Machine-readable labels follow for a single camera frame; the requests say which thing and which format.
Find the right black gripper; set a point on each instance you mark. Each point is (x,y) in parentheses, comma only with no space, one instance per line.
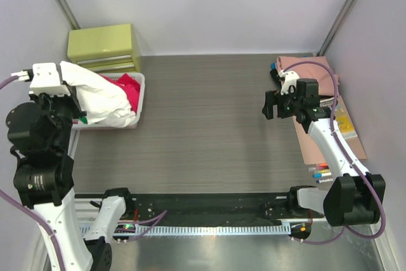
(282,106)

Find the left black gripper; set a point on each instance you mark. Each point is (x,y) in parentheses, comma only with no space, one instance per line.
(73,101)

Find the white printed t shirt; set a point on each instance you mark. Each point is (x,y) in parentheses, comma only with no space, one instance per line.
(88,84)

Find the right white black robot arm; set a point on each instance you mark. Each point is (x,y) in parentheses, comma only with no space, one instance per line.
(355,196)

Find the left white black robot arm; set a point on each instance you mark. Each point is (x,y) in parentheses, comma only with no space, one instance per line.
(39,131)

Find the green t shirt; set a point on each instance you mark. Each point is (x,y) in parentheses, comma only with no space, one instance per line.
(83,120)

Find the black folded t shirt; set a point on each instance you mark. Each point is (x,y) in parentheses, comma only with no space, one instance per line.
(274,75)

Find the white plastic basket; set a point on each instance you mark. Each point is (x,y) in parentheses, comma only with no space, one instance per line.
(140,79)

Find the pink folded t shirt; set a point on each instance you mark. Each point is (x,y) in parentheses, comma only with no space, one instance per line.
(315,67)

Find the red t shirt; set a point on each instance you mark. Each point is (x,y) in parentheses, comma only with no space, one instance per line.
(119,98)

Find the brown cardboard sheet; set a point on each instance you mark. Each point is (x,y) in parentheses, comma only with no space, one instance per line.
(312,155)

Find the yellow-green drawer box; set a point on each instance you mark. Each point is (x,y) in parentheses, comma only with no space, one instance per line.
(112,48)

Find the yellow picture book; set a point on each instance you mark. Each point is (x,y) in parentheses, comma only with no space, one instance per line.
(344,122)

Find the yellow marker pen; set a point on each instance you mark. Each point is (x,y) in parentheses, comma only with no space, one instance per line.
(321,171)

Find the dark blue marker pen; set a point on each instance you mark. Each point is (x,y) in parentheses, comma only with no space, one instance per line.
(327,180)

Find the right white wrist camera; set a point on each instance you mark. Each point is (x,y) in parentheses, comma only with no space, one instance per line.
(288,78)

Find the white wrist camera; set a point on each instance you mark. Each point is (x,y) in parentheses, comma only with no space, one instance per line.
(44,78)
(288,78)

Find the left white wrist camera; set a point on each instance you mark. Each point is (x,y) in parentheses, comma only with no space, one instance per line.
(44,78)

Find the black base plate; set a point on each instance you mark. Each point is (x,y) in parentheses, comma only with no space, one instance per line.
(220,210)

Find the white slotted cable duct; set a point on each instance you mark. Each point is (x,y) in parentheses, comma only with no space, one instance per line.
(160,231)

